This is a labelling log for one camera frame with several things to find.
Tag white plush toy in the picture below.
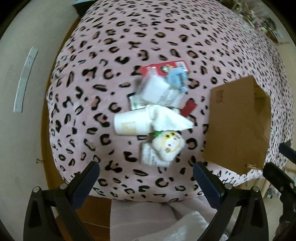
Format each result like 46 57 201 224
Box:
152 131 185 162

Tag red bricks toy box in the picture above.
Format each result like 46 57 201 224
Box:
140 60 190 76

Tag white towel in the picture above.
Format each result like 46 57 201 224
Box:
145 105 194 132

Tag white zip pouch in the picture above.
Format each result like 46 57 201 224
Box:
137 75 185 108

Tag brown paper bag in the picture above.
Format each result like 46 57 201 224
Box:
203 76 271 175

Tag grey wall cable duct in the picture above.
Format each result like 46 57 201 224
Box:
13 47 38 113

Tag small white tissue pack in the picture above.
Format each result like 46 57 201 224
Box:
141 143 171 168

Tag pink leopard print blanket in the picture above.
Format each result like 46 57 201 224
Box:
46 1 294 202

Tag light blue pompom keychain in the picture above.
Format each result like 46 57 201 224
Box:
166 68 187 93

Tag white paper cup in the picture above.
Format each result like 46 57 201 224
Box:
113 108 152 136

